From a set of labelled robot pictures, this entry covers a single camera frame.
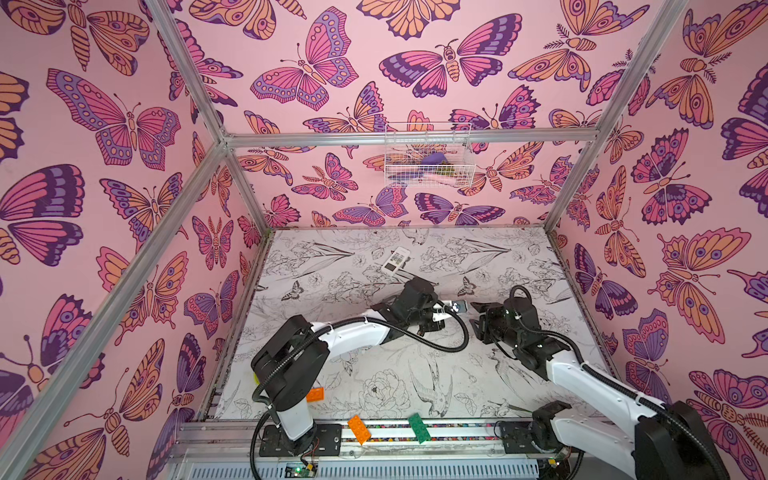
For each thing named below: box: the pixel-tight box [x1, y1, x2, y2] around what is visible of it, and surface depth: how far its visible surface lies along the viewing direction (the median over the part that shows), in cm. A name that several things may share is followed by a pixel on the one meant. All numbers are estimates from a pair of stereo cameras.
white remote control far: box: [381, 246, 411, 276], surface depth 111 cm
